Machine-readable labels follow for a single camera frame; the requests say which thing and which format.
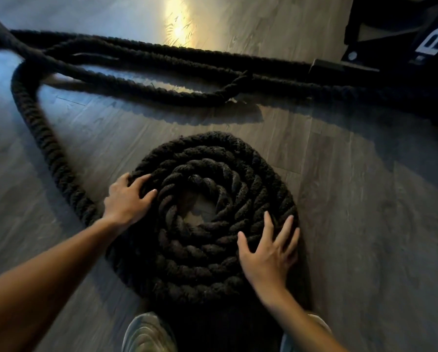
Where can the person's left forearm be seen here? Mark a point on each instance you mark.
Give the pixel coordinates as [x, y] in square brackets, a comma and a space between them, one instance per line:
[39, 289]

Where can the black gym rack base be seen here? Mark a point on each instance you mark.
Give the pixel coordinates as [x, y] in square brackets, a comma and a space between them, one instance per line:
[380, 54]

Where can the person's left grey sneaker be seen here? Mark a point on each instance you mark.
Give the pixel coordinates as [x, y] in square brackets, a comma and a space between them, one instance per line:
[149, 337]

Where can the person's right forearm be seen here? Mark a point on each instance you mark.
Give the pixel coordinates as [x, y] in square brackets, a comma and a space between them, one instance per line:
[303, 326]

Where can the person's grey sneaker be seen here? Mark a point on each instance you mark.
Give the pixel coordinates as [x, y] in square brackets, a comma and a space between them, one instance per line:
[149, 337]
[285, 344]

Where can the person's left hand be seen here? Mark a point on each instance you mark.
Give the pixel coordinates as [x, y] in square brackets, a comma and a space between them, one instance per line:
[125, 203]

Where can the person's right hand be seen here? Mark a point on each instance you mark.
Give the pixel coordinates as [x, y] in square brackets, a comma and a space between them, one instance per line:
[268, 263]

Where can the person's right grey sneaker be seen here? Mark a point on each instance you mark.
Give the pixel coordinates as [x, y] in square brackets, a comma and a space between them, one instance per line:
[285, 344]

